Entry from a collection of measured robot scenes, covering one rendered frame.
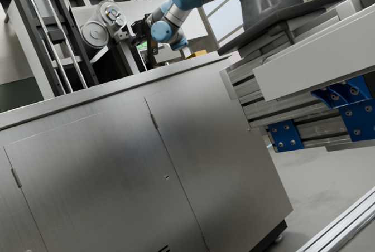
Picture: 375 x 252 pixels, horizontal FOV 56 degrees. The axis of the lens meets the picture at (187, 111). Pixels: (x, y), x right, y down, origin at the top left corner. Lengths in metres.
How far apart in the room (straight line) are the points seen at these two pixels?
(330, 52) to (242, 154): 1.00
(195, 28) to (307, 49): 1.87
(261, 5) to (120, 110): 0.63
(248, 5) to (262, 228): 1.00
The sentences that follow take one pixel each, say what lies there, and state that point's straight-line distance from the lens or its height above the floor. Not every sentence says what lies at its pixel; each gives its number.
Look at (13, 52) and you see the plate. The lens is 1.83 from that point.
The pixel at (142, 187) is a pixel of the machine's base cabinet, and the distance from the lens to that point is 1.22.
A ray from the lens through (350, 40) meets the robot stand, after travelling 0.56.
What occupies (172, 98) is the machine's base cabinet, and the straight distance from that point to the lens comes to 1.35.
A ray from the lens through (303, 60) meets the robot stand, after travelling 0.62.
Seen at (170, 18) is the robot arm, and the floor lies 1.04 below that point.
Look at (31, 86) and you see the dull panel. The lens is 1.80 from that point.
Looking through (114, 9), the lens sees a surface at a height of 1.26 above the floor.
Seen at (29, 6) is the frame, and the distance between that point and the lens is 1.46.
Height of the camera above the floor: 0.70
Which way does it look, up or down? level
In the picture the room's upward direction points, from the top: 23 degrees counter-clockwise
